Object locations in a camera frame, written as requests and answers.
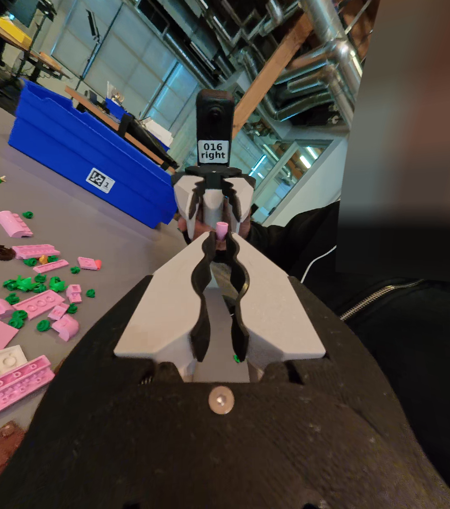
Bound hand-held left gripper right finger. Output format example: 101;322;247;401
225;233;326;381

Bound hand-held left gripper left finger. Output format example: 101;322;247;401
114;232;216;382

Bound pile of pink and green bricks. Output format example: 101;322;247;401
0;152;97;446

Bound person's black clothing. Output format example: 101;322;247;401
289;274;450;509

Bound person's right hand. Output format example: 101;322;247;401
176;217;209;244

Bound wooden table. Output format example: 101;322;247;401
65;85;170;160

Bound desk with yellow top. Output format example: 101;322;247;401
0;20;70;80

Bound blue plastic bin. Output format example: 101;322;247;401
8;78;178;230

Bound black strap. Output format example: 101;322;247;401
118;113;180;172

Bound silver ventilation ducts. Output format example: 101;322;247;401
245;0;369;125

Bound wooden ceiling beam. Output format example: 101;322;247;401
231;12;315;140

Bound white square toy brick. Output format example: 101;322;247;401
0;344;28;379

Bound white box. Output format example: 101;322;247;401
145;119;174;150

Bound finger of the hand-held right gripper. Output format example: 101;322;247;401
172;174;206;232
225;177;256;239

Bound thin white cord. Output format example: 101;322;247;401
300;245;337;280

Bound scattered pink toy bricks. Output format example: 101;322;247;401
0;210;103;420

